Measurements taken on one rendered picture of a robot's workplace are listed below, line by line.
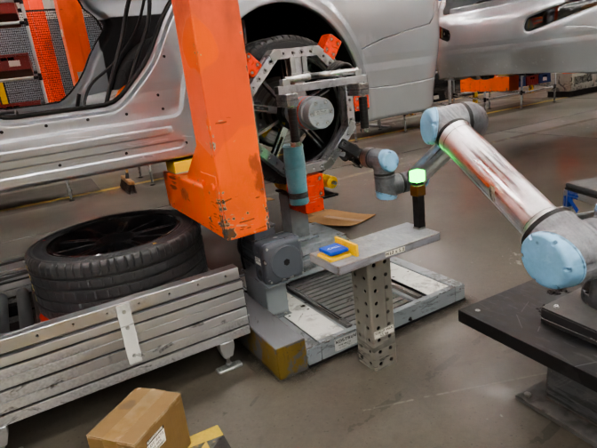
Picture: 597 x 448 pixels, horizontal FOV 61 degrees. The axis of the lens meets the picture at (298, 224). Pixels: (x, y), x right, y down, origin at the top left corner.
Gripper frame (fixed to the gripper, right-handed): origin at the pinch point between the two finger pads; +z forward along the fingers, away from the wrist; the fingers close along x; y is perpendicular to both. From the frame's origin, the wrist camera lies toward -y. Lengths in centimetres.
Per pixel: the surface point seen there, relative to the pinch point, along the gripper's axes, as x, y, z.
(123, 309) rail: -101, -63, -43
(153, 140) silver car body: -47, -74, 2
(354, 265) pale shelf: -50, -22, -81
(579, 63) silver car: 176, 149, 26
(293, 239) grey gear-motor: -50, -16, -33
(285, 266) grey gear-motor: -61, -14, -35
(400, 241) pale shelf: -34, -8, -77
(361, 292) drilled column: -56, -7, -72
